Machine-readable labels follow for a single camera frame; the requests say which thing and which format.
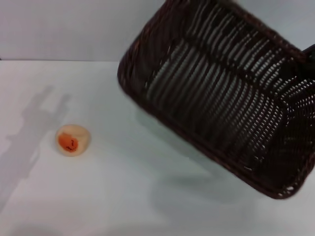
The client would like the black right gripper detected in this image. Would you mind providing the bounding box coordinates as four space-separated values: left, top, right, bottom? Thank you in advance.
301 44 315 81

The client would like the cream orange round toy fruit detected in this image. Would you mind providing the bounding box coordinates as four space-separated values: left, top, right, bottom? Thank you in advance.
55 124 92 157

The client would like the dark brown woven basket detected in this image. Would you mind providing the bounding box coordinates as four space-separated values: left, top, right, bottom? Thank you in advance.
117 0 315 200

